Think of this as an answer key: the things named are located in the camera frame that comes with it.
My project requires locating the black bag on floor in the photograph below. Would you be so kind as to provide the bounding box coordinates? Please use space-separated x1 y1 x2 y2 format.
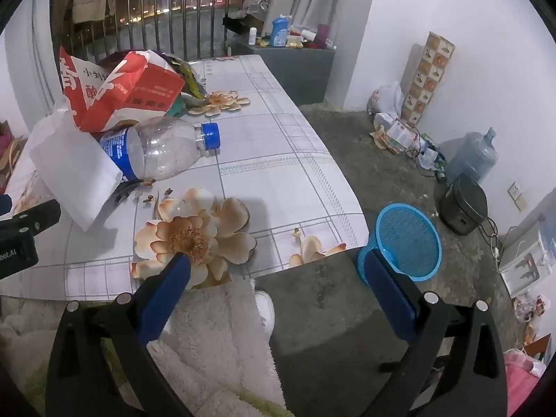
439 173 489 236

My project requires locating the blue water jug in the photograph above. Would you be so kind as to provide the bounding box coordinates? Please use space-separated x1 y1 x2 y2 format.
445 127 499 183

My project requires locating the blue mesh wastebasket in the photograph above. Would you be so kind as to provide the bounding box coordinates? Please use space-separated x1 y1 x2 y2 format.
357 203 442 282

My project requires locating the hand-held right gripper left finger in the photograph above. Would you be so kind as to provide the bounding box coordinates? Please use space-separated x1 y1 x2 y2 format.
46 252 196 417

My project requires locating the clear plastic bottle blue cap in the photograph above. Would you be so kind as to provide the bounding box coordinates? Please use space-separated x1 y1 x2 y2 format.
98 117 222 183

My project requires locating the white paper bag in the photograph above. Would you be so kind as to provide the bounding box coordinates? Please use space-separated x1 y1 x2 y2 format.
28 111 124 232

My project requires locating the white cable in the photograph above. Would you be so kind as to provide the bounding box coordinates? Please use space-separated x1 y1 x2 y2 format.
480 215 507 265

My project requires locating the white shoe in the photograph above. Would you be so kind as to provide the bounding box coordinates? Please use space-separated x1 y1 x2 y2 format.
254 291 276 340

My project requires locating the pink cloth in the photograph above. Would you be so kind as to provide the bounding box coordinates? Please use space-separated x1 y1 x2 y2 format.
504 347 548 417

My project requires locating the white appliance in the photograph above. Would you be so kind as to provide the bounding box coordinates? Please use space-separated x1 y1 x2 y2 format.
499 226 550 298

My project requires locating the grey cabinet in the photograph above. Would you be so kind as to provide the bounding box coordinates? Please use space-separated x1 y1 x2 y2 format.
235 37 337 107

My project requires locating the blue detergent bottle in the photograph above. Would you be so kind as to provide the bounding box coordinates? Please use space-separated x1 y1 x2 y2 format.
269 14 291 48

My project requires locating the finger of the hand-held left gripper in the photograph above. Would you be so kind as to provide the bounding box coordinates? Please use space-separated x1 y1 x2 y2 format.
0 199 62 239

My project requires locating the wall socket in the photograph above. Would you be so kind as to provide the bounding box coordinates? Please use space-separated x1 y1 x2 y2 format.
507 182 528 211

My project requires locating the red bag with tan handles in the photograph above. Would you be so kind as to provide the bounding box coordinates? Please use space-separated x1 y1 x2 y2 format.
0 119 27 192

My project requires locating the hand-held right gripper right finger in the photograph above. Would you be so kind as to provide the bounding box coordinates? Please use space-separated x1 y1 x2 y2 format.
358 250 509 417

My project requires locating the floral plastic tablecloth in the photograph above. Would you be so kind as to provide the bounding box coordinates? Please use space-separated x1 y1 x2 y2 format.
0 54 370 302

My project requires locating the white plastic bag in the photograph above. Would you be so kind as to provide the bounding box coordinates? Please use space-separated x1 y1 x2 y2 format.
367 82 404 116

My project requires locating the red snack bag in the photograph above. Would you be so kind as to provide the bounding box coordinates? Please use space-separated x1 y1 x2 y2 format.
58 48 185 133

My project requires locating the metal railing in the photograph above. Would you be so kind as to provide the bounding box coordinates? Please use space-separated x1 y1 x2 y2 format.
52 0 279 66

